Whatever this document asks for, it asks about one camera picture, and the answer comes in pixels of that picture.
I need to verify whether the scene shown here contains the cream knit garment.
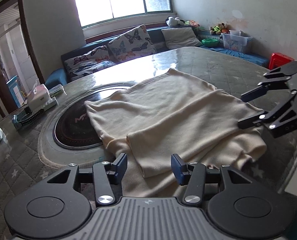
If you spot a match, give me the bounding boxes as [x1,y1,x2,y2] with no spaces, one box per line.
[84,69,267,197]

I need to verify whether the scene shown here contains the red plastic stool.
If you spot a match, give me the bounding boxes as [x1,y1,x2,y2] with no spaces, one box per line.
[268,53,294,70]

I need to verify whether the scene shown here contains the clear plastic storage box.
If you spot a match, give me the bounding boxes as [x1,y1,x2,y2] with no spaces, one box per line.
[222,33,254,54]

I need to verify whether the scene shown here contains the colourful plush toys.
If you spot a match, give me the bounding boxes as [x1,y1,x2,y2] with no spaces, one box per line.
[210,23,229,35]

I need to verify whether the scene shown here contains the green bowl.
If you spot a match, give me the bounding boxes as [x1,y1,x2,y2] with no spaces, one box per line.
[202,38,219,48]

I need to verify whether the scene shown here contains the round black induction cooktop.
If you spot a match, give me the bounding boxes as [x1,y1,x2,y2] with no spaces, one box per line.
[52,84,131,150]

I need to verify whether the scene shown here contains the white pink box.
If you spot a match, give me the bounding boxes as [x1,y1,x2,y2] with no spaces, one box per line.
[27,84,51,112]

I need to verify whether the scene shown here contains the plain grey cushion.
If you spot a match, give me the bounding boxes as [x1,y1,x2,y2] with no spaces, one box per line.
[161,27,202,50]

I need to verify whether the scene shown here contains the small green packet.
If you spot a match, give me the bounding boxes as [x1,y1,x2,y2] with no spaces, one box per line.
[49,84,64,98]

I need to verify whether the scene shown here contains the black white plush toy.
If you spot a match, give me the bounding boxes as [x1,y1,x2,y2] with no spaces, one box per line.
[166,16,185,27]

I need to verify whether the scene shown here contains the blue white carton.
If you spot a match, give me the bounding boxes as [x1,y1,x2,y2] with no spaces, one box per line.
[6,75,25,108]

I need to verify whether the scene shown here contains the butterfly pillow lying flat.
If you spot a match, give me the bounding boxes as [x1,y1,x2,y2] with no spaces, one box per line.
[64,46,116,81]

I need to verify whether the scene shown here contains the butterfly pillow standing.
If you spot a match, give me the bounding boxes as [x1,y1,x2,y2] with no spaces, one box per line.
[108,24,157,63]

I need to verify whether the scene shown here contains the blue black strap device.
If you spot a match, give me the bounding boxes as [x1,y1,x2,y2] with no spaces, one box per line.
[12,97,58,131]

